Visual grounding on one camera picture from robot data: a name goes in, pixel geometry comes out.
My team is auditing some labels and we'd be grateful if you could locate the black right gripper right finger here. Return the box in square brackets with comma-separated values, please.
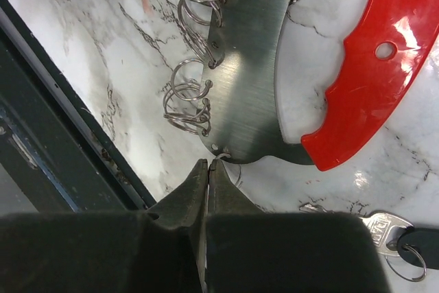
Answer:
[205, 159, 262, 292]

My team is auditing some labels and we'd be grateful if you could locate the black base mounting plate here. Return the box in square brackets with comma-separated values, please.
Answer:
[1, 0, 155, 212]

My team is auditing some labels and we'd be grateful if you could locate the steel key organizer red handle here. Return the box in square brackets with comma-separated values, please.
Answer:
[163, 0, 438, 171]

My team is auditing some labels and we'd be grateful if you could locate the black key tag with keys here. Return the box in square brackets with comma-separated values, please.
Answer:
[298, 202, 439, 282]

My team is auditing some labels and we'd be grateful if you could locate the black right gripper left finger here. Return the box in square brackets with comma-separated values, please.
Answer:
[147, 159, 208, 292]

